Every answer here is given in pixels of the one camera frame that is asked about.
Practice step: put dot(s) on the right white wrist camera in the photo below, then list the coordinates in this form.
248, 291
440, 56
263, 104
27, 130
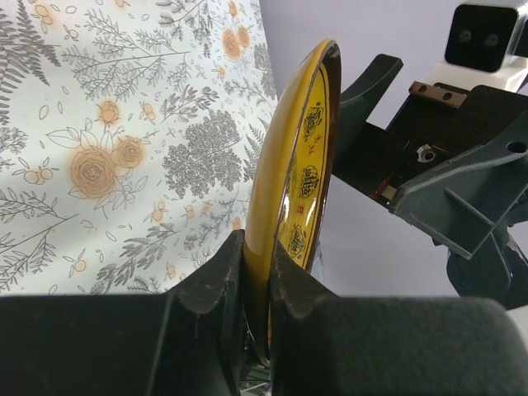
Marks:
487, 45

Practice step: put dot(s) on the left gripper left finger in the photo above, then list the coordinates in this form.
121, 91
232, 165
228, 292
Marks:
203, 339

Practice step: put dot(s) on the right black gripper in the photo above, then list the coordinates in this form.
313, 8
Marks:
452, 163

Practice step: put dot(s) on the yellow brown ornate plate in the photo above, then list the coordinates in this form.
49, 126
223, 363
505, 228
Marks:
290, 186

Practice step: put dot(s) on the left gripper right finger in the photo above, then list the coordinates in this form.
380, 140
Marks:
299, 358

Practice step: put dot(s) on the floral pattern table mat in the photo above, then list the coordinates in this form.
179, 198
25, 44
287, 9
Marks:
130, 134

